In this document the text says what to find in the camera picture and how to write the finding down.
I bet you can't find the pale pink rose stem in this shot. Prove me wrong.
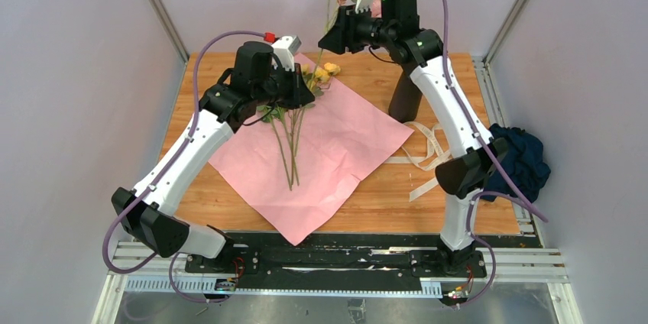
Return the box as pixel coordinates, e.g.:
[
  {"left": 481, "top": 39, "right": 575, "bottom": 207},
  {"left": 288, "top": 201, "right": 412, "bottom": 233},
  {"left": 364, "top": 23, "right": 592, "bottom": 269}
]
[{"left": 257, "top": 105, "right": 292, "bottom": 191}]

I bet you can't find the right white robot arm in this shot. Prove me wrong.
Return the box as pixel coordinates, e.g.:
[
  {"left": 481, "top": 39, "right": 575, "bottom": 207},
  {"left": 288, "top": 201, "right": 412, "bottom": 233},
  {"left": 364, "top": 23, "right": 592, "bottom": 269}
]
[{"left": 318, "top": 0, "right": 507, "bottom": 277}]

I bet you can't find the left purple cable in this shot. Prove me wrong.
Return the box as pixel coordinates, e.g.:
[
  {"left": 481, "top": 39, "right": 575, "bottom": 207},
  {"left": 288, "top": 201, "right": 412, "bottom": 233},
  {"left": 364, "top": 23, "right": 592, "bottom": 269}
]
[{"left": 101, "top": 30, "right": 269, "bottom": 304}]

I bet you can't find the aluminium frame rail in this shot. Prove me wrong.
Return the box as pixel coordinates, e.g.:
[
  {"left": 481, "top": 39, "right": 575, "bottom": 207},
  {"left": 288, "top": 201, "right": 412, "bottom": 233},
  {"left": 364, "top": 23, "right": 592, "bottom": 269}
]
[{"left": 93, "top": 245, "right": 582, "bottom": 323}]

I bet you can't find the cream printed ribbon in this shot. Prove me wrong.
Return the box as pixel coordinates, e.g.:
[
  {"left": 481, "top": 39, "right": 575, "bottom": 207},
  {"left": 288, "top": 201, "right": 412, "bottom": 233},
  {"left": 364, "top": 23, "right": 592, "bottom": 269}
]
[{"left": 384, "top": 121, "right": 452, "bottom": 172}]

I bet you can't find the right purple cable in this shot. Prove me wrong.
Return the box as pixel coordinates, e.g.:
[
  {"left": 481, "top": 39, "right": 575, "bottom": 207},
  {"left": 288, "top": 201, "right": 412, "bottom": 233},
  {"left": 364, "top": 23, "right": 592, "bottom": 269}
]
[{"left": 365, "top": 0, "right": 549, "bottom": 307}]

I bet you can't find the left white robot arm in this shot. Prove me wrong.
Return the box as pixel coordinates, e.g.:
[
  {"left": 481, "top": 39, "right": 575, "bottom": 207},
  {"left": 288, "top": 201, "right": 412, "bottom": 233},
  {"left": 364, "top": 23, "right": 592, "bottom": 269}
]
[{"left": 111, "top": 36, "right": 315, "bottom": 273}]

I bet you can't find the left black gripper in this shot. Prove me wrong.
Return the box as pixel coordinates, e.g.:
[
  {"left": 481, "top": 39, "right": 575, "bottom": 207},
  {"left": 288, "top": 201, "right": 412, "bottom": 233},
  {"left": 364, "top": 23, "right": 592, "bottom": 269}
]
[{"left": 254, "top": 62, "right": 316, "bottom": 110}]

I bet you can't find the pink paper bouquet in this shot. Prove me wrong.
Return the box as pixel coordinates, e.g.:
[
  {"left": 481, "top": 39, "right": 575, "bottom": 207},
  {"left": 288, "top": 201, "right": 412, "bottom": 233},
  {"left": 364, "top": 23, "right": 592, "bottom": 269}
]
[{"left": 197, "top": 54, "right": 413, "bottom": 244}]

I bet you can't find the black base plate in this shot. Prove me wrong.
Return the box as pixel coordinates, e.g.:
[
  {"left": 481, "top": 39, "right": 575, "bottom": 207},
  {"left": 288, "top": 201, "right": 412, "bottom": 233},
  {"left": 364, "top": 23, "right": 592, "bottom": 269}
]
[{"left": 185, "top": 232, "right": 490, "bottom": 294}]

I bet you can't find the dark blue cloth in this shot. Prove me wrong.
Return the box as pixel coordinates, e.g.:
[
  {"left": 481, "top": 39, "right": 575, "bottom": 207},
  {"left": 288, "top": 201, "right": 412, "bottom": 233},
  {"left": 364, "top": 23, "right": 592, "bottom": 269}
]
[{"left": 489, "top": 124, "right": 551, "bottom": 203}]

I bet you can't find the yellow rose stem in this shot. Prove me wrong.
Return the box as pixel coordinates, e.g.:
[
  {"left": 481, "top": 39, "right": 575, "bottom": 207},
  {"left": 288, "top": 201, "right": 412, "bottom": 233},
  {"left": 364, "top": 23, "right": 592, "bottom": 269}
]
[{"left": 290, "top": 60, "right": 342, "bottom": 186}]

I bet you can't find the light pink rose stem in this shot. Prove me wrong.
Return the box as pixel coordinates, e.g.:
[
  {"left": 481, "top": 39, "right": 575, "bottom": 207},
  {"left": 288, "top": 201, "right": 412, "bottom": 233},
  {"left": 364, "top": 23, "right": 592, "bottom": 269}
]
[{"left": 277, "top": 108, "right": 304, "bottom": 190}]

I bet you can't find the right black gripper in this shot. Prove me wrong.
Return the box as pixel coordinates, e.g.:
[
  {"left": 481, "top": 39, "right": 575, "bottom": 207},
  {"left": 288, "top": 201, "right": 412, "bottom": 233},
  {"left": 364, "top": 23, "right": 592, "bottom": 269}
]
[{"left": 318, "top": 2, "right": 397, "bottom": 55}]

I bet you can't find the black cylindrical vase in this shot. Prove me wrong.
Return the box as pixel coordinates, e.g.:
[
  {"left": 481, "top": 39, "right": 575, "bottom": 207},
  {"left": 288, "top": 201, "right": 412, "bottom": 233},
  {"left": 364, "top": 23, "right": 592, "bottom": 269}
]
[{"left": 388, "top": 72, "right": 423, "bottom": 123}]

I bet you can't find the purple cable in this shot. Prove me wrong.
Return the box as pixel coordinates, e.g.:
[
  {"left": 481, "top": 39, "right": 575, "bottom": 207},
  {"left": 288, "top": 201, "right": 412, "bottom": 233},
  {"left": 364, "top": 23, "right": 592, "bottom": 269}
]
[
  {"left": 101, "top": 30, "right": 269, "bottom": 304},
  {"left": 365, "top": 0, "right": 549, "bottom": 307}
]

